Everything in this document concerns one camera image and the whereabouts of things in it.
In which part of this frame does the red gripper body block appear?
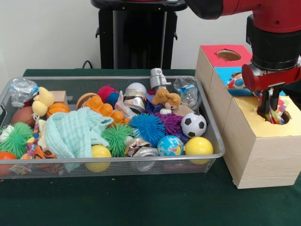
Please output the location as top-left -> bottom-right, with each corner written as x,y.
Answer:
242,63 -> 301,93

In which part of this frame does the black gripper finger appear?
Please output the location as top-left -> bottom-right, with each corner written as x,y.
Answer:
271,85 -> 285,117
258,90 -> 272,118

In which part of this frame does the colourful polka dot cloth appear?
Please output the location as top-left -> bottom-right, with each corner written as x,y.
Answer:
225,73 -> 292,126

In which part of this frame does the brown plush teddy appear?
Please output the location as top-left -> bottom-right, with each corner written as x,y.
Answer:
152,88 -> 182,110

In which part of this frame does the wooden box with three holes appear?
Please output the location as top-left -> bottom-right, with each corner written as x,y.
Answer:
195,45 -> 301,189

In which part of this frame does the clear mesh bin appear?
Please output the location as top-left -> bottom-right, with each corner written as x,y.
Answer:
0,76 -> 225,178

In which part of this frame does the black and white soccer ball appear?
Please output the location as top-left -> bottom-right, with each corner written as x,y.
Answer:
181,112 -> 207,138

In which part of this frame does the yellow ball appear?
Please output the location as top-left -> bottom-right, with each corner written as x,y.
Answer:
184,137 -> 214,165
85,145 -> 112,173

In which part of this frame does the small globe ball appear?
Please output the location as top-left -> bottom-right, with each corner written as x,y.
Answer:
158,135 -> 185,157

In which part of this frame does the silver toy robot figure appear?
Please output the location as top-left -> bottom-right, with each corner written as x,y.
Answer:
150,68 -> 172,92

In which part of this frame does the blue spiky ball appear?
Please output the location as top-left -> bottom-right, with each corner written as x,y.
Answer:
128,112 -> 166,146

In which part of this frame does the dark green table cloth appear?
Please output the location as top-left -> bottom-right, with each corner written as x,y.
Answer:
0,69 -> 301,226

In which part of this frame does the orange bumpy toy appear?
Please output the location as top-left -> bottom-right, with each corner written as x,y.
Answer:
86,96 -> 131,124

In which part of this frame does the mint green cloth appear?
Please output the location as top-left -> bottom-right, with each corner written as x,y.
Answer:
44,107 -> 114,171

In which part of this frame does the green spiky ball with eyes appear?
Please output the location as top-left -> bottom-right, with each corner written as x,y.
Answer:
0,122 -> 33,159

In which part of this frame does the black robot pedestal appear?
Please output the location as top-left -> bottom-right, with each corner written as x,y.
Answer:
91,0 -> 190,70

